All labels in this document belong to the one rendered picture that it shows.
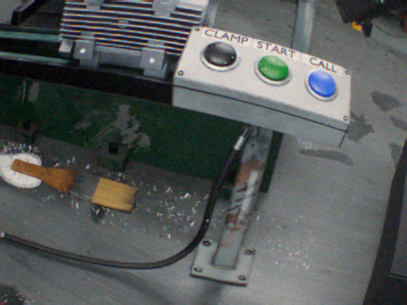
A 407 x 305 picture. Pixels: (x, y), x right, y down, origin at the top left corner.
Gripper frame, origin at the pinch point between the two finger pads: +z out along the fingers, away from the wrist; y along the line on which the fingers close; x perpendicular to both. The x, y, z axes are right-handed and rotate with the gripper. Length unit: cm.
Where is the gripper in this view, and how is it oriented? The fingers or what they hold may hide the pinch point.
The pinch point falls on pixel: (406, 18)
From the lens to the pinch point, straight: 66.1
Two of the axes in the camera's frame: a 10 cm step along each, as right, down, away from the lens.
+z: 2.1, 0.2, 9.8
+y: -9.5, 2.4, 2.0
